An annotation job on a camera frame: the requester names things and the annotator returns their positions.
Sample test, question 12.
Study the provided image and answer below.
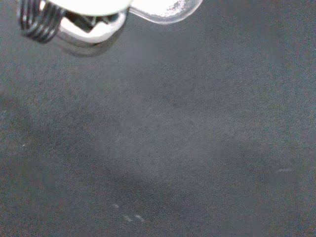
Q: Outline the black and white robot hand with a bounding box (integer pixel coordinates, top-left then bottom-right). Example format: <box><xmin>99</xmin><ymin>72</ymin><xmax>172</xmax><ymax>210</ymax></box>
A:
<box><xmin>18</xmin><ymin>0</ymin><xmax>135</xmax><ymax>47</ymax></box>

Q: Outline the black bench cloth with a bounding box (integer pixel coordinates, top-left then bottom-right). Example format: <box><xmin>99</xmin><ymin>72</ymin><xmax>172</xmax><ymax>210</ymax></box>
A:
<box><xmin>0</xmin><ymin>0</ymin><xmax>316</xmax><ymax>237</ymax></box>

